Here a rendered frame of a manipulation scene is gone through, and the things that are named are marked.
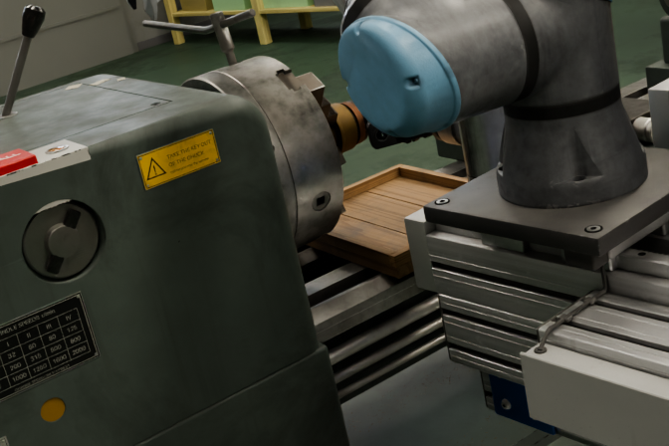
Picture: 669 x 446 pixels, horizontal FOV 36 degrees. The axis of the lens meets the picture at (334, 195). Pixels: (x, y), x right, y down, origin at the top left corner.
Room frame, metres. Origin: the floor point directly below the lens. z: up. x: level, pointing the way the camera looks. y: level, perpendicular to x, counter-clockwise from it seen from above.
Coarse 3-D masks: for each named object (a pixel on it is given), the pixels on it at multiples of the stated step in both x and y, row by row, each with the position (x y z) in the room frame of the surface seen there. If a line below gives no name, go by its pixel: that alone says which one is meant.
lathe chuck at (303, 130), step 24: (240, 72) 1.57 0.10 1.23; (264, 72) 1.57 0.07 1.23; (288, 72) 1.58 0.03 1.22; (264, 96) 1.51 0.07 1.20; (288, 96) 1.52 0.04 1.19; (312, 96) 1.53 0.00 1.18; (288, 120) 1.49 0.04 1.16; (312, 120) 1.51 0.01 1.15; (288, 144) 1.47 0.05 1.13; (312, 144) 1.49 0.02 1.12; (312, 168) 1.48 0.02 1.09; (336, 168) 1.50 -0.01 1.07; (312, 192) 1.48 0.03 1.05; (336, 192) 1.50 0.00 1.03; (312, 216) 1.49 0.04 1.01; (336, 216) 1.53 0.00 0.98; (312, 240) 1.55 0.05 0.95
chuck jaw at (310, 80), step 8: (288, 80) 1.56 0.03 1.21; (296, 80) 1.56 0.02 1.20; (304, 80) 1.59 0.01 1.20; (312, 80) 1.59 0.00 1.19; (288, 88) 1.55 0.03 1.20; (296, 88) 1.55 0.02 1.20; (312, 88) 1.57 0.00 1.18; (320, 88) 1.58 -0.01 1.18; (320, 96) 1.59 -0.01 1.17; (320, 104) 1.60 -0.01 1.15; (328, 104) 1.61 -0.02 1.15; (328, 112) 1.62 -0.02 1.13; (336, 112) 1.64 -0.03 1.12; (328, 120) 1.63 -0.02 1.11
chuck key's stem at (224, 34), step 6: (216, 12) 1.65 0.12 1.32; (222, 12) 1.65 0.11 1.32; (210, 18) 1.65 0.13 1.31; (216, 18) 1.64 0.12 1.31; (222, 18) 1.65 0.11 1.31; (216, 24) 1.64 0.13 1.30; (216, 30) 1.64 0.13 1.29; (222, 30) 1.64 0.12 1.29; (228, 30) 1.65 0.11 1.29; (216, 36) 1.65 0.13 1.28; (222, 36) 1.64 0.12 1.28; (228, 36) 1.64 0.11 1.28; (222, 42) 1.64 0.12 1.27; (228, 42) 1.64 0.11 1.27; (222, 48) 1.64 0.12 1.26; (228, 48) 1.63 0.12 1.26; (228, 54) 1.64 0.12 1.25; (234, 54) 1.64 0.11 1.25; (228, 60) 1.64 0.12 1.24; (234, 60) 1.64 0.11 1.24
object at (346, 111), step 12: (336, 108) 1.68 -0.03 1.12; (348, 108) 1.69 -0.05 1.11; (336, 120) 1.65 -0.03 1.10; (348, 120) 1.66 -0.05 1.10; (360, 120) 1.68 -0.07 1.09; (336, 132) 1.65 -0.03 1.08; (348, 132) 1.65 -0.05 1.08; (360, 132) 1.67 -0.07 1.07; (336, 144) 1.66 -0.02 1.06; (348, 144) 1.66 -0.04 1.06
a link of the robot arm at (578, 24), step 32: (512, 0) 0.94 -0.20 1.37; (544, 0) 0.94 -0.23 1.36; (576, 0) 0.94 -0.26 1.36; (608, 0) 0.96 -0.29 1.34; (544, 32) 0.92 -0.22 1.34; (576, 32) 0.94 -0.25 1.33; (608, 32) 0.96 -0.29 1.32; (544, 64) 0.92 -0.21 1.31; (576, 64) 0.94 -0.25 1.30; (608, 64) 0.95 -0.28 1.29; (544, 96) 0.95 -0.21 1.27; (576, 96) 0.94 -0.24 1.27
